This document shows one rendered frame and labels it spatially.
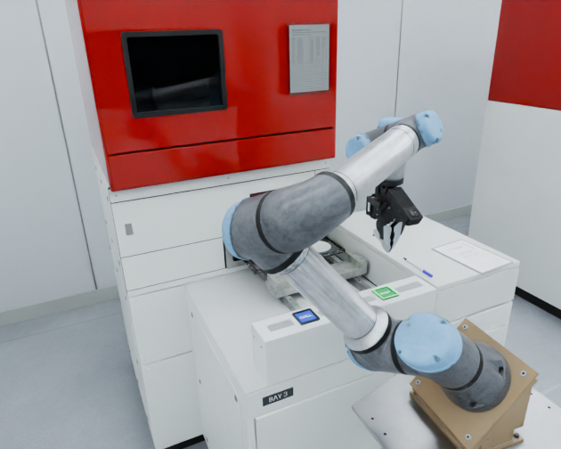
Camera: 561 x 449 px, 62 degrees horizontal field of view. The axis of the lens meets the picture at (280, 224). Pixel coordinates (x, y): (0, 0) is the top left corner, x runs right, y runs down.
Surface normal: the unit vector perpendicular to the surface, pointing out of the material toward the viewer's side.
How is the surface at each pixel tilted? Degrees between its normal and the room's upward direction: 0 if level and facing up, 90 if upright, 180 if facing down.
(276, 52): 90
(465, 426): 47
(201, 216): 90
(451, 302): 90
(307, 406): 90
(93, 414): 0
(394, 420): 0
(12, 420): 0
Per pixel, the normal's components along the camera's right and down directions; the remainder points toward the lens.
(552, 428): -0.03, -0.92
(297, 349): 0.43, 0.34
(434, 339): -0.62, -0.53
